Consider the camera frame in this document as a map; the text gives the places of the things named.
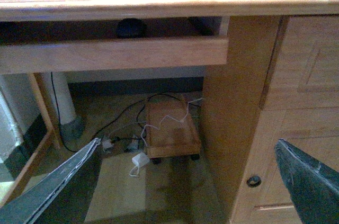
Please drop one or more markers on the wooden keyboard tray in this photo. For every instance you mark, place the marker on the wooden keyboard tray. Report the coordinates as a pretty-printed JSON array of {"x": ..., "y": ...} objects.
[{"x": 36, "y": 47}]

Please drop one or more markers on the dark grey Logitech mouse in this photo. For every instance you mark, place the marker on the dark grey Logitech mouse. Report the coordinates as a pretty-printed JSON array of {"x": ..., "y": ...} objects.
[{"x": 131, "y": 28}]

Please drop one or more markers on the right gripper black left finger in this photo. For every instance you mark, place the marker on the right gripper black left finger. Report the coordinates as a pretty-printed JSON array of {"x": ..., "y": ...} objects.
[{"x": 64, "y": 195}]

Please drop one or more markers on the wooden desk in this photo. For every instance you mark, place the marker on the wooden desk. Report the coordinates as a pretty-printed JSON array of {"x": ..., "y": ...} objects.
[{"x": 275, "y": 81}]

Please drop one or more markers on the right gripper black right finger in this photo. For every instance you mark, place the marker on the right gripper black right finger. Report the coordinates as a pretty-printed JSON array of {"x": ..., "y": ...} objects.
[{"x": 312, "y": 185}]

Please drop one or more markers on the grey power strip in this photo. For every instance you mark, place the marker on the grey power strip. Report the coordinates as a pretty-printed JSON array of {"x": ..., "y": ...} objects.
[{"x": 118, "y": 145}]

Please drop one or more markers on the black cabinet door knob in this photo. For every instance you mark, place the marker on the black cabinet door knob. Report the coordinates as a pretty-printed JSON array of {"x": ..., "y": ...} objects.
[{"x": 254, "y": 181}]

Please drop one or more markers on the white pipe on wall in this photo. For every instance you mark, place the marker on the white pipe on wall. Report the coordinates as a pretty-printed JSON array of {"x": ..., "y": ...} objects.
[{"x": 71, "y": 125}]

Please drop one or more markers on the wooden rolling stand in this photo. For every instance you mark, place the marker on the wooden rolling stand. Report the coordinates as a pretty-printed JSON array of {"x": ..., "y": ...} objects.
[{"x": 170, "y": 130}]

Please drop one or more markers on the white power adapter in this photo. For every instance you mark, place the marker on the white power adapter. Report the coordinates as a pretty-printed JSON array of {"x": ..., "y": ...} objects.
[{"x": 140, "y": 160}]

